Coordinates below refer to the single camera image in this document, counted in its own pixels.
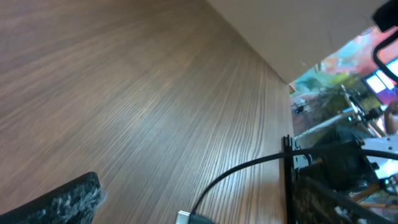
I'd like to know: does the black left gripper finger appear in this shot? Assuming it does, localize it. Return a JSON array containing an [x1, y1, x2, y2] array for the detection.
[[1, 172, 102, 224]]

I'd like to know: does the black USB cable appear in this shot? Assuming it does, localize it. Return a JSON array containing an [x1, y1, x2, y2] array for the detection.
[[175, 147, 398, 224]]

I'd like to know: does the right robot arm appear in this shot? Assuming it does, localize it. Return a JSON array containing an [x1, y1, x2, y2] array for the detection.
[[295, 125, 379, 192]]

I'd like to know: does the black right camera cable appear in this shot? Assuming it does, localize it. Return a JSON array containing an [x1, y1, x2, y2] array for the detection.
[[372, 0, 398, 83]]

